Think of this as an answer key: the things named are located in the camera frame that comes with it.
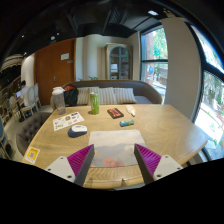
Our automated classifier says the grey tufted armchair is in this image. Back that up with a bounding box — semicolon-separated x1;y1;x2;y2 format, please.
16;112;50;155

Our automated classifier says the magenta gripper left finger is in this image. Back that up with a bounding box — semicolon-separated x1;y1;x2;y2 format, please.
46;145;94;186

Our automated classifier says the orange wooden door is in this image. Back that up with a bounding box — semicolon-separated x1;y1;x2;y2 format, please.
35;38;76;105

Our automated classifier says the brown curved sofa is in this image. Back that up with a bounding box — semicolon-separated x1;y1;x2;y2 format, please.
63;80;162;104

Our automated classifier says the yellow QR code sticker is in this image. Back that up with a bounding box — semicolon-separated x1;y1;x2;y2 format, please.
25;147;40;164

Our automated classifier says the seated person in background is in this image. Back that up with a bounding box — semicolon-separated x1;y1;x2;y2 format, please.
19;80;30;109

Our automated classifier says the green drink can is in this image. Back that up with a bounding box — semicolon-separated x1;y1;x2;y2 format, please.
90;92;99;115

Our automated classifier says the small teal pack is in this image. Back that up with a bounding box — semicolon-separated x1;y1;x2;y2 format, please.
120;120;135;127

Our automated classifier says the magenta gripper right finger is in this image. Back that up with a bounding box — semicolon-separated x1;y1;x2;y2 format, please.
134;144;182;184

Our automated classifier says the arched glass cabinet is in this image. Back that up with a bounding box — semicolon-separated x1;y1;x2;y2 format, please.
105;43;133;80

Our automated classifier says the white crumpled tissue packet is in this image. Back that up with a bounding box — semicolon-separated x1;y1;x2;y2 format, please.
126;105;136;116

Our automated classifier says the white background chair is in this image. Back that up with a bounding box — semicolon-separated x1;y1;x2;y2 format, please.
21;86;38;114

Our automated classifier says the black and red box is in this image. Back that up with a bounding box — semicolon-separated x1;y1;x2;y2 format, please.
107;108;124;119

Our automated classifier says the striped cushion right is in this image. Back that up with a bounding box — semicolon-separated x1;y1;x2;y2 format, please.
114;88;136;104

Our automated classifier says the striped cushion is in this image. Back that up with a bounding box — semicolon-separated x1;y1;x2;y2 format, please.
77;86;99;105
99;87;117;105
114;88;136;104

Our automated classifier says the black backpack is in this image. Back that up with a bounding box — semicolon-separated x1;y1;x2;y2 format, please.
64;85;79;106

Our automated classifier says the grey landscape mouse pad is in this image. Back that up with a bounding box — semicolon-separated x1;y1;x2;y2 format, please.
89;129;145;168

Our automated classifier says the white sticker sheet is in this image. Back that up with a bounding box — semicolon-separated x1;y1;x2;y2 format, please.
53;112;84;131

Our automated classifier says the striped cushion middle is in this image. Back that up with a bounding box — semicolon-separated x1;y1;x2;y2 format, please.
99;87;117;105

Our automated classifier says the striped cushion left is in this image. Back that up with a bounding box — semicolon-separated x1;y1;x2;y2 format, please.
77;86;99;105

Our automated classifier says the clear plastic water bottle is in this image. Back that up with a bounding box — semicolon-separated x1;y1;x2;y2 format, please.
52;87;65;115

